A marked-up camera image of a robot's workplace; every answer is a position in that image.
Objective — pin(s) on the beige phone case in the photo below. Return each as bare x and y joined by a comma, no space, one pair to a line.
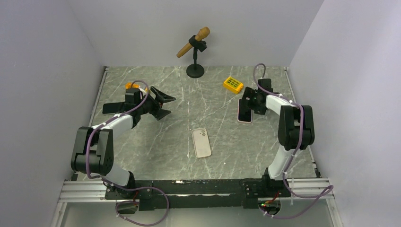
201,143

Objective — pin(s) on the phone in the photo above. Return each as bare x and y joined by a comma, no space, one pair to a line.
244,112

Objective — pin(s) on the yellow toy brick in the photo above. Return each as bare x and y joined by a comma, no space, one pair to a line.
233,85

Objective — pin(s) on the black smartphone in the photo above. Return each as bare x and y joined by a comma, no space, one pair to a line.
113,108

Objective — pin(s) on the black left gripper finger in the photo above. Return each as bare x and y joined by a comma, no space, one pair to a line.
161,97
161,113

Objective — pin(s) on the black microphone stand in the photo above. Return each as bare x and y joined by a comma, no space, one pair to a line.
195,70

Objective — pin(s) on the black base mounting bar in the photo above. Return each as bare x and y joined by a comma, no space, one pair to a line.
247,193

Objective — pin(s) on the wooden microphone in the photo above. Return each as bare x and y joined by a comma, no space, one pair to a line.
196,41

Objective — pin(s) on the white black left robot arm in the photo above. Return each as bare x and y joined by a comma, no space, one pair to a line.
93,152

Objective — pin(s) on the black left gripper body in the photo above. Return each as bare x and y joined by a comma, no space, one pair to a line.
151,105

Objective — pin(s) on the orange green toy block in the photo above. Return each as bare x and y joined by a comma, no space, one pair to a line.
142,88

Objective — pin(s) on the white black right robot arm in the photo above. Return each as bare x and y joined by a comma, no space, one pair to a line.
295,129

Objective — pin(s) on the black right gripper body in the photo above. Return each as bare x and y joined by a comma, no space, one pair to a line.
252,95

